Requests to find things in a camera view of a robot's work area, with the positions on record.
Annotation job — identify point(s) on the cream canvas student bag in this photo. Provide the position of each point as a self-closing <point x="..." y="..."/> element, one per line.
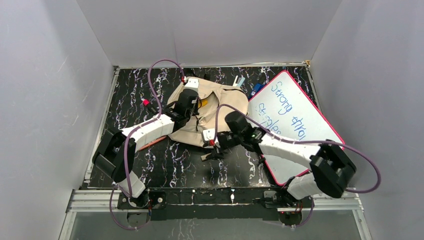
<point x="216" y="94"/>

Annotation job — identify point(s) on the red pencil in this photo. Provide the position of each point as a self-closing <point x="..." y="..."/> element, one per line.
<point x="153" y="143"/>

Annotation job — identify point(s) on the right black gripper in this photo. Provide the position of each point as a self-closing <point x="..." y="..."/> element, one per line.
<point x="218" y="149"/>

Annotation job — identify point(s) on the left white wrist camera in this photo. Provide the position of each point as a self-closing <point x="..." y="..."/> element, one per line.
<point x="191" y="83"/>

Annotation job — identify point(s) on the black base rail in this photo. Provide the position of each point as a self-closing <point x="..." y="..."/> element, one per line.
<point x="265" y="203"/>

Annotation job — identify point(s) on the pink black highlighter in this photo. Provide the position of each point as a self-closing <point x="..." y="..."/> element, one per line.
<point x="149" y="106"/>

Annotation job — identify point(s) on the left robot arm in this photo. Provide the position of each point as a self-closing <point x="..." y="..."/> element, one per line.
<point x="115" y="153"/>

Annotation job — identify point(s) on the yellow marker cap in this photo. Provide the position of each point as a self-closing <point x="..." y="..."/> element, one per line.
<point x="202" y="103"/>

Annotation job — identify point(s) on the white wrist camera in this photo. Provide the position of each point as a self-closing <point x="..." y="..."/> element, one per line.
<point x="208" y="138"/>
<point x="191" y="83"/>

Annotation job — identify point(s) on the pink framed whiteboard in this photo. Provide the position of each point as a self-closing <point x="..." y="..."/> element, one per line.
<point x="282" y="107"/>

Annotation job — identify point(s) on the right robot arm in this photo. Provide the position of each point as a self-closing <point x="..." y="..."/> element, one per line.
<point x="330" y="169"/>

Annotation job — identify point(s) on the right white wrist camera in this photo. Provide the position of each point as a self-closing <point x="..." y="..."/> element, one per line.
<point x="208" y="138"/>

